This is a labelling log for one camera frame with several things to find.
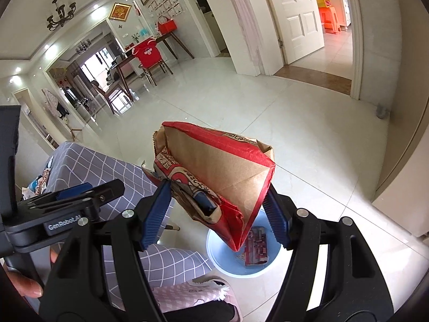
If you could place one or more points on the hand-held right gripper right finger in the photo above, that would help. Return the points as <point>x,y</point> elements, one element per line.
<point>276,223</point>

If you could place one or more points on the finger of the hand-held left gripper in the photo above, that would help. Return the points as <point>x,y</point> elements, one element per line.
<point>73,190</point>
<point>107,191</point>

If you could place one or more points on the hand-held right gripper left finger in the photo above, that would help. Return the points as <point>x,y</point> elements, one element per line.
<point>156,216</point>

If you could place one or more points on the light blue plastic bin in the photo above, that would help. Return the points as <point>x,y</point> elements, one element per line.
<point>228,260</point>

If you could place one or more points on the red and brown paper bag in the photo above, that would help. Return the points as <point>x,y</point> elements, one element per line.
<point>214,167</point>

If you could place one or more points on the person's left hand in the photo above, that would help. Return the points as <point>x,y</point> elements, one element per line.
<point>28,288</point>

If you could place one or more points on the grey checked tablecloth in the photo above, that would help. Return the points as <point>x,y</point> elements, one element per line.
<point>100,167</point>

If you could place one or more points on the red and white packet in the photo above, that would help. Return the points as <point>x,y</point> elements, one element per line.
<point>46,176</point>

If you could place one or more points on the red printed packet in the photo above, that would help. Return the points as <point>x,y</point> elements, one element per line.
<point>256,248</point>

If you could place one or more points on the blue crumpled wrapper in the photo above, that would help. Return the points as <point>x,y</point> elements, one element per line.
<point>35,185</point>

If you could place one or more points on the pink checked cloth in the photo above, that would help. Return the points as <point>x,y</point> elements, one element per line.
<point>201,291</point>

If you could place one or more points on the clothes stand with garments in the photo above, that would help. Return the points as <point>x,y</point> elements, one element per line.
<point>53,104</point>

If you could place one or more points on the wooden chair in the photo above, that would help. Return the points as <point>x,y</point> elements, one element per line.
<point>110,95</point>
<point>157,68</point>

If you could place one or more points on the dark cloth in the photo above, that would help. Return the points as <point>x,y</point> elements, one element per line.
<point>201,313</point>

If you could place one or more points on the dark wooden dining table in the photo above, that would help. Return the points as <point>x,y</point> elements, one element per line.
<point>134,55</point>

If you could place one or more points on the small crystal chandelier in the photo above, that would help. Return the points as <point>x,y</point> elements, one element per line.
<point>83,47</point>

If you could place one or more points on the red shirt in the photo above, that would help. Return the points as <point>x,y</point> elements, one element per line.
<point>147,53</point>

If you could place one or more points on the teal box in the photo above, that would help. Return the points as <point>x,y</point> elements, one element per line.
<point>144,33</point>

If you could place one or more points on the black chandelier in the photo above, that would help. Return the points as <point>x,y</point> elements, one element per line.
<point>61,14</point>

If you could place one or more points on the gold and red framed picture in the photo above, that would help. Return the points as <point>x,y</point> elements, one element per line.
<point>120,11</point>

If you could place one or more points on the white low cabinet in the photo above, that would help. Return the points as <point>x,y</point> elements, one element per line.
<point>212,30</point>

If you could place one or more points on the white panel door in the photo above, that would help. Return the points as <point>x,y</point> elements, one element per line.
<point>295,16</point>

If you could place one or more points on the orange plastic stool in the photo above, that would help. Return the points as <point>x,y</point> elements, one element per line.
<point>330,20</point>

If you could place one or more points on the white dresser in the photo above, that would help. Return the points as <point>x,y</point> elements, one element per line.
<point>342,6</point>

